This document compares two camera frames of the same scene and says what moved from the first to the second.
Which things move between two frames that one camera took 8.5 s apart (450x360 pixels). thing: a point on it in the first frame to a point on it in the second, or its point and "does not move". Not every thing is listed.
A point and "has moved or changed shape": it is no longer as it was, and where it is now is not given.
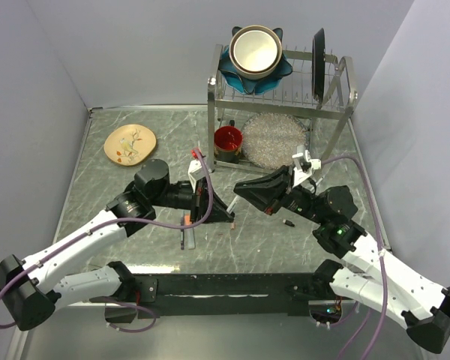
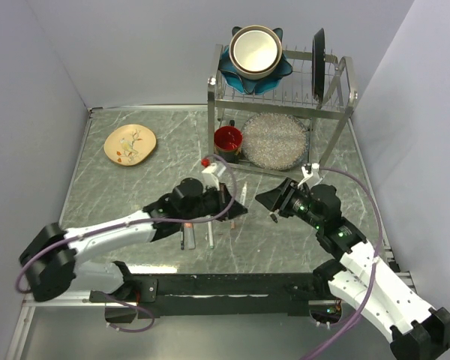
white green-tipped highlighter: x=232 y=205 has moved or changed shape
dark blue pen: x=182 y=233 does not move
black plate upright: x=318 y=64 does not move
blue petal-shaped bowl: x=250 y=86 does not move
